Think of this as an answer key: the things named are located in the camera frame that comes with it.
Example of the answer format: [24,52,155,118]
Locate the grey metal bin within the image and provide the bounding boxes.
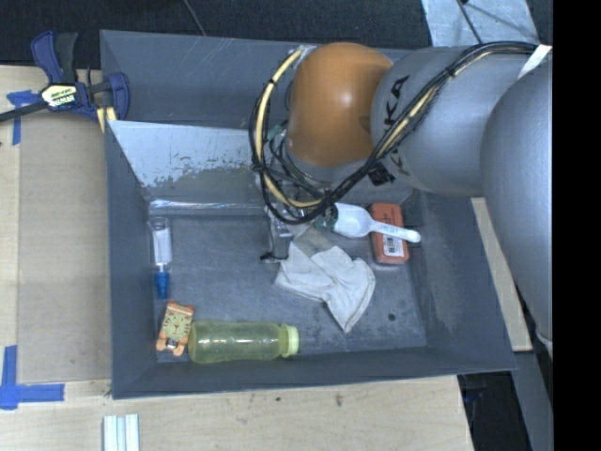
[98,29,518,400]

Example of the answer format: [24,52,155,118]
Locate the white cloth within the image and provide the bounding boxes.
[272,225,378,334]

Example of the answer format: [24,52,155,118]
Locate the white plastic scoop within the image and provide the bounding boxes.
[331,201,423,244]

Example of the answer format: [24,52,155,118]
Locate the orange box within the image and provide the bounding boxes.
[367,202,411,267]

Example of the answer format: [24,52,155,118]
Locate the yellow clear plastic bottle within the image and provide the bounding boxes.
[186,319,301,365]

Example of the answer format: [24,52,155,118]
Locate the clear tube with blue tip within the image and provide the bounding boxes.
[148,215,174,301]

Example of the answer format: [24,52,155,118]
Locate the orange toy tiger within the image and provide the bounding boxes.
[155,300,196,358]

